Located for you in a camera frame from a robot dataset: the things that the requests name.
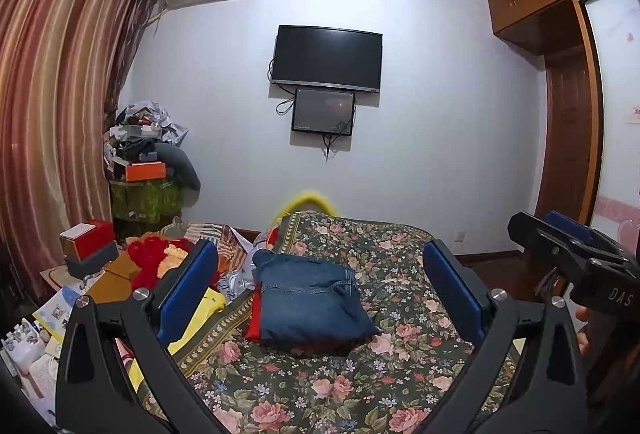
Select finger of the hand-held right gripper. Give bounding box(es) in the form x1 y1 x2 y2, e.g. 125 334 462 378
544 210 632 260
507 211 601 284

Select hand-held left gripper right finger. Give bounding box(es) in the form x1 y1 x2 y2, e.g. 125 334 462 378
402 238 588 434

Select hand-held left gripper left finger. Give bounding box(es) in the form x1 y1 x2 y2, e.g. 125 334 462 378
55 239 232 434

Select blue denim jeans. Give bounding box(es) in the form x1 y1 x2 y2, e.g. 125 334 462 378
251 250 382 348

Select person's right hand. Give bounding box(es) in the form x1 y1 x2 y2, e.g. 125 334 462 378
574 305 592 358

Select red and yellow knitted cloth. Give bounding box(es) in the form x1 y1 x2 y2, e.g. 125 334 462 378
126 236 199 283

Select white printed cloth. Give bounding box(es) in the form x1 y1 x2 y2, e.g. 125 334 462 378
219 257 262 307

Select patchwork cloth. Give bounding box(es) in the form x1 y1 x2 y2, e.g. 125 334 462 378
164 221 252 267

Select brown cardboard sheet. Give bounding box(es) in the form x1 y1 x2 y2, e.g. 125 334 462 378
89 257 145 306

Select green covered cabinet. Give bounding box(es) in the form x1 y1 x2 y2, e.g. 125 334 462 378
109 178 185 236

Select grey box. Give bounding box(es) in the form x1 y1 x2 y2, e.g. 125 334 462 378
64 243 122 279

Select red and white box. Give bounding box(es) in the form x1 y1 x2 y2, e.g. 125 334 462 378
59 219 117 259

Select white sliding wardrobe door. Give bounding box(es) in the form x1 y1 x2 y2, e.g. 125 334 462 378
579 0 640 260

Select grey garment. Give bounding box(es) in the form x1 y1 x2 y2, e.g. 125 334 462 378
154 141 202 191

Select orange box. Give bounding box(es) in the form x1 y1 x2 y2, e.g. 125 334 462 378
124 161 167 182

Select floral dark green blanket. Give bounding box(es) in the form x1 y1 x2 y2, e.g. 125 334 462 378
139 211 522 434

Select illustrated booklet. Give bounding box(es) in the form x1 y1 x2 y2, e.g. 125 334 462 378
32 286 85 342

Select yellow fuzzy object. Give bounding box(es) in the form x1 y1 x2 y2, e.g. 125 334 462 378
271 193 337 227

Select pile of clutter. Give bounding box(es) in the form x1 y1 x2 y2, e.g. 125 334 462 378
101 98 192 180

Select white plastic tray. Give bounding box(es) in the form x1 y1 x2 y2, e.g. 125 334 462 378
0 320 47 367

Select striped brown curtain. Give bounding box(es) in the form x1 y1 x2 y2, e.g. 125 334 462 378
0 0 167 307

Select black monitor cable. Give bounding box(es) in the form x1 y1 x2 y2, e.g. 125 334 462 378
321 131 353 162

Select small black wall monitor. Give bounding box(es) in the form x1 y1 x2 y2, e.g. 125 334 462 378
291 87 357 135

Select black wall television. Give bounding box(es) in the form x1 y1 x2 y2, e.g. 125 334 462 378
270 25 384 94

